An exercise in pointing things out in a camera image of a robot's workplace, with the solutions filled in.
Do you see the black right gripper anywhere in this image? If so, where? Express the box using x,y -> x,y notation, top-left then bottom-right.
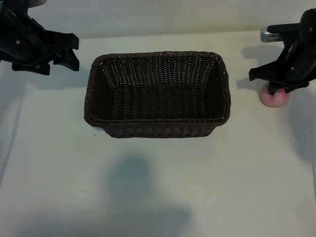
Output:
248,31 -> 316,96

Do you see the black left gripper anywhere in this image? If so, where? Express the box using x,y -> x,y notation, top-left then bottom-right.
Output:
0,0 -> 80,76

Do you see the pink peach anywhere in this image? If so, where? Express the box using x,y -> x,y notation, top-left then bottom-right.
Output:
259,82 -> 289,107

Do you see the dark brown wicker basket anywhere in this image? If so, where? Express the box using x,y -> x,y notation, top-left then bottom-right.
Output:
83,51 -> 232,139

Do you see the black ribbed cable sleeve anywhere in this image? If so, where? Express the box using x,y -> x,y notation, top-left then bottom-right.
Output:
0,3 -> 49,54

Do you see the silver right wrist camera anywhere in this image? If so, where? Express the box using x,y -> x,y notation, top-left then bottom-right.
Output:
260,23 -> 301,43

